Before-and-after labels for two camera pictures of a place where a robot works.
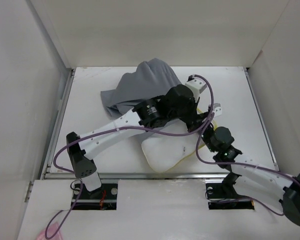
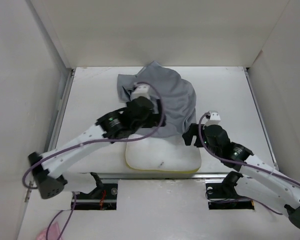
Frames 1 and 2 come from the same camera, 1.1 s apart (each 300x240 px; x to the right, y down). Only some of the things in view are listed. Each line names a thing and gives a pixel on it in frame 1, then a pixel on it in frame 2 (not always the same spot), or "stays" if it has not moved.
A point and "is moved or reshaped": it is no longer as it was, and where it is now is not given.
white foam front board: x=150 y=209 stays
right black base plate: x=222 y=196 stays
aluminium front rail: x=141 y=176 stays
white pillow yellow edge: x=166 y=153 is moved or reshaped
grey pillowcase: x=152 y=79 is moved or reshaped
